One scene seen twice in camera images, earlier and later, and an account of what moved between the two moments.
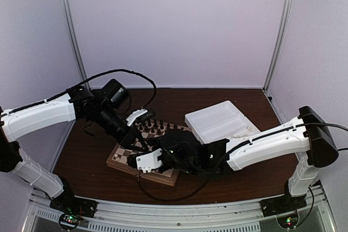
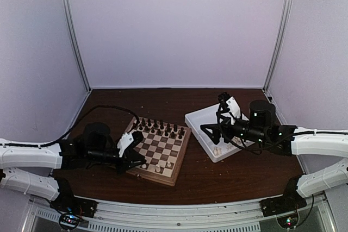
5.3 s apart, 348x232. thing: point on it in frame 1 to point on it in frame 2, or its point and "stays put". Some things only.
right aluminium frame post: x=279 y=47 stays put
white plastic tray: x=220 y=121 stays put
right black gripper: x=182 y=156 to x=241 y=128
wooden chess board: x=146 y=163 stays put
